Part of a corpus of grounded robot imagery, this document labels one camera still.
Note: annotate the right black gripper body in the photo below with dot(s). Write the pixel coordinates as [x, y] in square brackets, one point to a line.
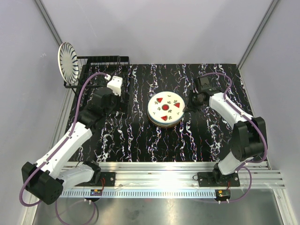
[194, 102]

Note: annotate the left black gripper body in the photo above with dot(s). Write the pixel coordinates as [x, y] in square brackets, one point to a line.
[116, 105]

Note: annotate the white plate watermelon pattern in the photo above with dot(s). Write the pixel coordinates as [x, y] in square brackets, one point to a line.
[166, 107]

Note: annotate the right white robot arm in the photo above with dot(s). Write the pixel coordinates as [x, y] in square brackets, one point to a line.
[248, 143]

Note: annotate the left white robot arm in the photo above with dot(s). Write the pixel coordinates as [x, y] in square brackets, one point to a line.
[45, 178]

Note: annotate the stack of remaining plates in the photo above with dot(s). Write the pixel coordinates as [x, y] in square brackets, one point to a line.
[162, 125]

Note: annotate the black marble pattern mat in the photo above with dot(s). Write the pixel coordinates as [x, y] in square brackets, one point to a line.
[200, 136]

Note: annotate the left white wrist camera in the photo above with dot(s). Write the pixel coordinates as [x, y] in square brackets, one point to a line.
[115, 84]

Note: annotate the black wire dish rack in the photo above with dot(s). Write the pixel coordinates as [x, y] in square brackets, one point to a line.
[112, 65]

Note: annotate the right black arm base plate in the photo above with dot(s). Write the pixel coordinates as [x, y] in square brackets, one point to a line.
[209, 179]

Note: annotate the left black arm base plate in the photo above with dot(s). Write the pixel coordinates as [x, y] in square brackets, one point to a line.
[106, 178]

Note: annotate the white slotted cable duct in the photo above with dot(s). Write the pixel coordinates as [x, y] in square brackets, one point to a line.
[145, 193]

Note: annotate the left aluminium frame post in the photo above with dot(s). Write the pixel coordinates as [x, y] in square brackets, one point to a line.
[49, 23]

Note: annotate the aluminium frame post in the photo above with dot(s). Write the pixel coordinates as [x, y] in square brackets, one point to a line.
[49, 23]
[263, 23]

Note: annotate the right aluminium frame post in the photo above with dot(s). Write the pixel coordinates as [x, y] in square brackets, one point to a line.
[263, 23]

